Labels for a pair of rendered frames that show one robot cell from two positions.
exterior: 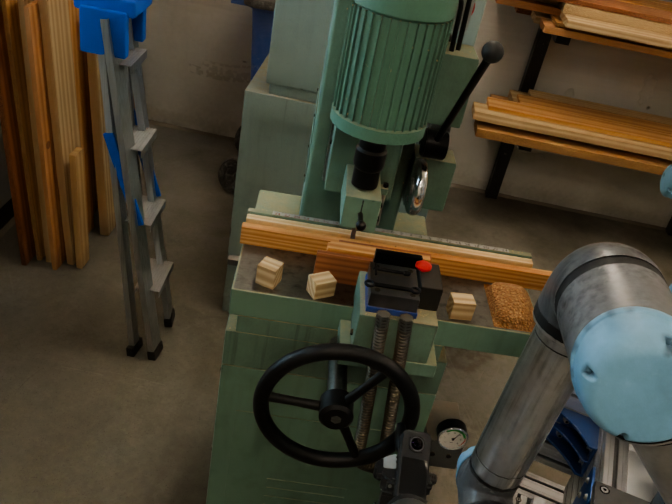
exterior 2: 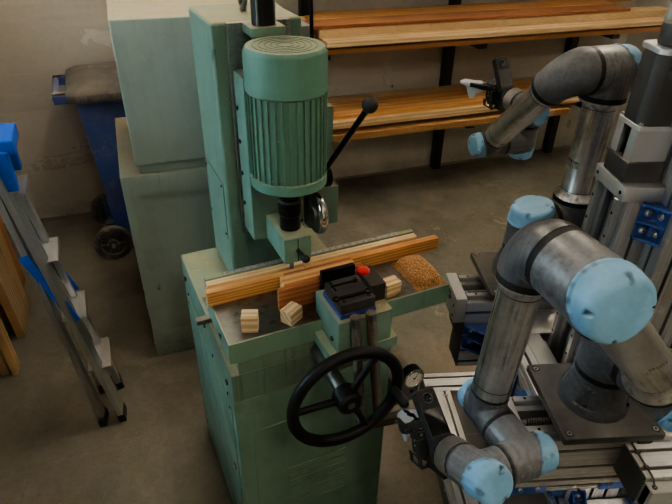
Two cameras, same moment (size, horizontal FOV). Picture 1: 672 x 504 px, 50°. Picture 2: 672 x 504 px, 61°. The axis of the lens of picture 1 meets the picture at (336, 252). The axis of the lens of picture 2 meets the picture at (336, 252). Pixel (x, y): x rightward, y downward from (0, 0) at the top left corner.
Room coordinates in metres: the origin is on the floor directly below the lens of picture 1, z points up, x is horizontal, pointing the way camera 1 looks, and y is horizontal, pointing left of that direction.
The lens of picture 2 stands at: (0.06, 0.29, 1.79)
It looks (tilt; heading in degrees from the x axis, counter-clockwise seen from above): 33 degrees down; 340
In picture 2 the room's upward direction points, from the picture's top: 1 degrees clockwise
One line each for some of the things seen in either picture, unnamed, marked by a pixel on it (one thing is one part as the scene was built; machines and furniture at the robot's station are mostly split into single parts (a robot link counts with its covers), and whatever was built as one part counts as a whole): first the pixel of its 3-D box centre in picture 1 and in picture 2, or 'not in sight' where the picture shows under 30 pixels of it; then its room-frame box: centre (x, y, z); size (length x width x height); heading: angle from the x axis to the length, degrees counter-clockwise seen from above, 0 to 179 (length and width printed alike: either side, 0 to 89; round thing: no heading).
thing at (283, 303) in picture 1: (385, 307); (337, 308); (1.13, -0.12, 0.87); 0.61 x 0.30 x 0.06; 95
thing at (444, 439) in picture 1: (450, 435); (410, 376); (1.04, -0.30, 0.65); 0.06 x 0.04 x 0.08; 95
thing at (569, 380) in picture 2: not in sight; (598, 381); (0.71, -0.58, 0.87); 0.15 x 0.15 x 0.10
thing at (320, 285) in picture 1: (321, 285); (291, 313); (1.09, 0.01, 0.92); 0.04 x 0.03 x 0.04; 125
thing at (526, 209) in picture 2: not in sight; (530, 222); (1.19, -0.72, 0.98); 0.13 x 0.12 x 0.14; 89
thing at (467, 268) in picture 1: (402, 258); (330, 268); (1.24, -0.14, 0.92); 0.67 x 0.02 x 0.04; 95
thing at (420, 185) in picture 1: (416, 187); (316, 212); (1.37, -0.14, 1.02); 0.12 x 0.03 x 0.12; 5
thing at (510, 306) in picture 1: (513, 300); (418, 267); (1.17, -0.36, 0.92); 0.14 x 0.09 x 0.04; 5
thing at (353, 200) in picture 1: (360, 200); (288, 238); (1.25, -0.03, 1.03); 0.14 x 0.07 x 0.09; 5
